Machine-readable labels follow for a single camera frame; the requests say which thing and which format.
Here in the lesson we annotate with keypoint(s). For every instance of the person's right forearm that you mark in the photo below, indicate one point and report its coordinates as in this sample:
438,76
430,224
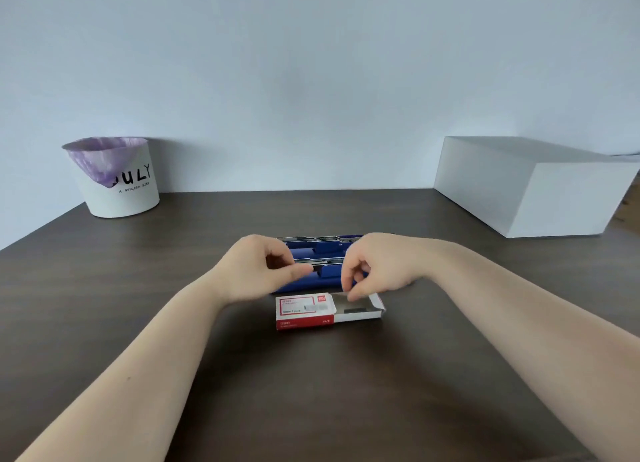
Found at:
540,321

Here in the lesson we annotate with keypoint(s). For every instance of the red and white staple box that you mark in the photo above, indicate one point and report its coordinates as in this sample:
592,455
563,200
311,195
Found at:
305,312

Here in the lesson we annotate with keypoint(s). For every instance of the person's left forearm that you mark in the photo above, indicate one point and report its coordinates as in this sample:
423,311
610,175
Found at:
150,371

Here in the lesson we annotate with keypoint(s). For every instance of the white round waste bin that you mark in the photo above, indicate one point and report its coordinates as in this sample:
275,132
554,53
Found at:
122,194

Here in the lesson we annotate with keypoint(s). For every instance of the person's left hand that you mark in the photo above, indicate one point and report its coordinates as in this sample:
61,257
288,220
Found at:
242,271

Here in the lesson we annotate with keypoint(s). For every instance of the blue stapler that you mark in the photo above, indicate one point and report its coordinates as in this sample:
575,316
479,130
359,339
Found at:
327,272

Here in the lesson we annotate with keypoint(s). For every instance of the white rectangular box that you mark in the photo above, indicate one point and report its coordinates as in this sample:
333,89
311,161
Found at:
525,186

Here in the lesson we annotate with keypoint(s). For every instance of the purple bin bag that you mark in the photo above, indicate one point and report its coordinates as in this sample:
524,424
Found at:
102,159

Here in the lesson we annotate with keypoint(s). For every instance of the person's right hand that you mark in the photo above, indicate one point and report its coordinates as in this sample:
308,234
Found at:
392,261

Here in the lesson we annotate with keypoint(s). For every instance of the person's right fingers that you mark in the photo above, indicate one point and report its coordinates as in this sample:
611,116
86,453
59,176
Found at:
356,276

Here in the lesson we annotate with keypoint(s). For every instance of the person's left thumb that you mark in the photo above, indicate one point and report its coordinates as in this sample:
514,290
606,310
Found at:
291,275

